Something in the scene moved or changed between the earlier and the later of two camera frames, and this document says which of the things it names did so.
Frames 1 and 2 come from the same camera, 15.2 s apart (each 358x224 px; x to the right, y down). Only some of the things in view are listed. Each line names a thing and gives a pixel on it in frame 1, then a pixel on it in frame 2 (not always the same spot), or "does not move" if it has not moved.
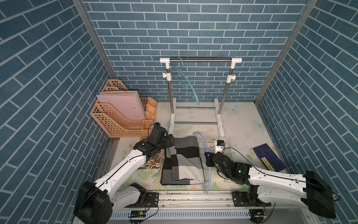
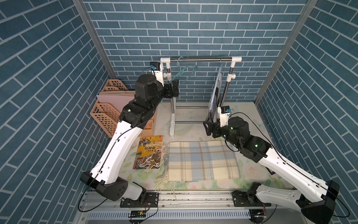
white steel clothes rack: [230, 78] does not move
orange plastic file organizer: [114, 123] does not move
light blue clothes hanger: [208, 185] → [213, 97]
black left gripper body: [165, 142] → [167, 94]
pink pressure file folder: [127, 106] does not move
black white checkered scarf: [182, 163] → [216, 93]
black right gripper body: [209, 162] → [217, 129]
